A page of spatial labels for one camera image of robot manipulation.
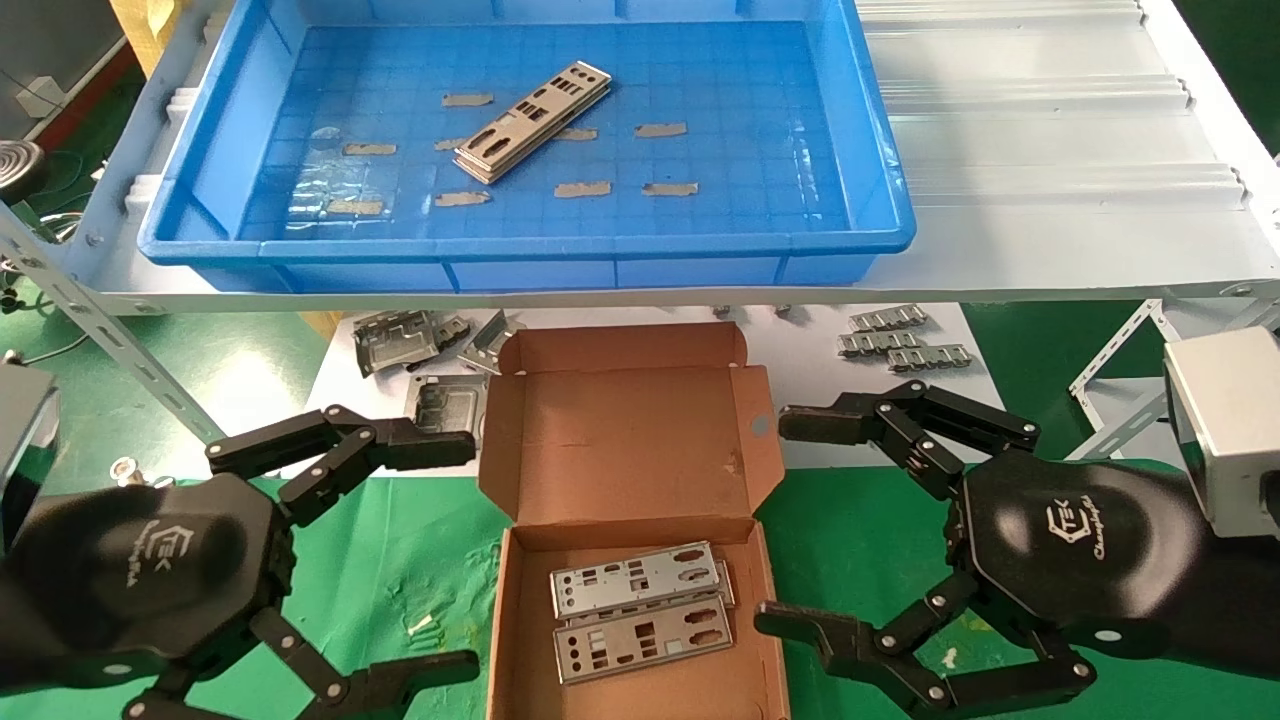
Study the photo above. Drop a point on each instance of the small grey metal bracket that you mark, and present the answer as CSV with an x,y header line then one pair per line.
x,y
452,330

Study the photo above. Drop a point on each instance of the silver binder clip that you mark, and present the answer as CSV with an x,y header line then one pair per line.
x,y
126,470

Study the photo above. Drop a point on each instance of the grey tape piece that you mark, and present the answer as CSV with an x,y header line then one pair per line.
x,y
582,134
468,100
661,130
583,189
371,149
357,208
670,189
464,198
450,145

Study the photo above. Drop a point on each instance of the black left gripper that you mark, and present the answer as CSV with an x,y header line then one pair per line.
x,y
150,570

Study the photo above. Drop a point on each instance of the black round stool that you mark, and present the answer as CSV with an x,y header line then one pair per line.
x,y
15,165

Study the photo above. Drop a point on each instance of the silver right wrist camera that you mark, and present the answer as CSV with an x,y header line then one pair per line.
x,y
1230,430

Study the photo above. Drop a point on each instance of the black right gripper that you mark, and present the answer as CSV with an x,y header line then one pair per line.
x,y
1060,550

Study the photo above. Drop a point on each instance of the large grey metal frame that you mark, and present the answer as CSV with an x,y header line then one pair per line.
x,y
395,340

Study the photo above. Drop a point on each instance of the yellow cardboard sheet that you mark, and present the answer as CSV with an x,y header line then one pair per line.
x,y
150,30

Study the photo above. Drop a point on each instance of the white metal shelf rack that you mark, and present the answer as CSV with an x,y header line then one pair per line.
x,y
1050,150

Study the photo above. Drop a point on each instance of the brown cardboard box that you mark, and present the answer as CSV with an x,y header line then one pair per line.
x,y
640,450

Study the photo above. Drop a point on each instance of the blue plastic tray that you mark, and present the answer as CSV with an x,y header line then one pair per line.
x,y
760,120

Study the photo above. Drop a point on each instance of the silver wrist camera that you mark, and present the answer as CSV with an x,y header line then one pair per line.
x,y
1230,430
25,430

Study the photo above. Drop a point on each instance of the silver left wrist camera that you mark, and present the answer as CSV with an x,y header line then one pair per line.
x,y
25,430

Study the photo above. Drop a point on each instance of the angled grey metal frame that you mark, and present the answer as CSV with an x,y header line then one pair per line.
x,y
490,345

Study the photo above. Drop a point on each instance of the white socket box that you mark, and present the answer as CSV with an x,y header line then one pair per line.
x,y
40,97

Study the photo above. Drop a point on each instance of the notched grey metal strip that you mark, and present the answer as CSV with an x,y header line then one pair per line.
x,y
888,318
930,357
880,343

